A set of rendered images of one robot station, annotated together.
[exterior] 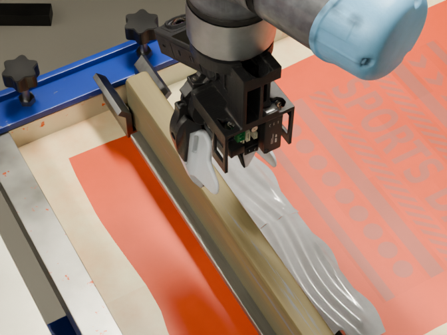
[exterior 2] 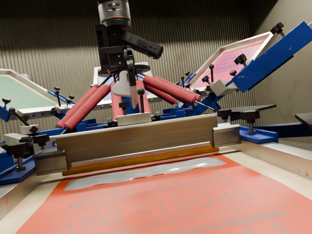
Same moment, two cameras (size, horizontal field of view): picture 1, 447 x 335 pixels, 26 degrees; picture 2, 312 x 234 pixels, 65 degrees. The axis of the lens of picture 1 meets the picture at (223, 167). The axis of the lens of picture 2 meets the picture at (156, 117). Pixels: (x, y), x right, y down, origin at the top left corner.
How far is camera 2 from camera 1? 1.30 m
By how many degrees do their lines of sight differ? 100
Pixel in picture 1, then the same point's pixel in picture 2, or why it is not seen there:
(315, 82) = (249, 183)
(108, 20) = not seen: outside the picture
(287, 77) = (255, 176)
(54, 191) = not seen: hidden behind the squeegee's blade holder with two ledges
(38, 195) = not seen: hidden behind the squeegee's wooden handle
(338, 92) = (238, 189)
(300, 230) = (135, 175)
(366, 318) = (74, 185)
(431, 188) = (126, 212)
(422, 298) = (62, 200)
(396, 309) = (68, 193)
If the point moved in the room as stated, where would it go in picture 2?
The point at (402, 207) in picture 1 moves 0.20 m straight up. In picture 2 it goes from (122, 201) to (105, 83)
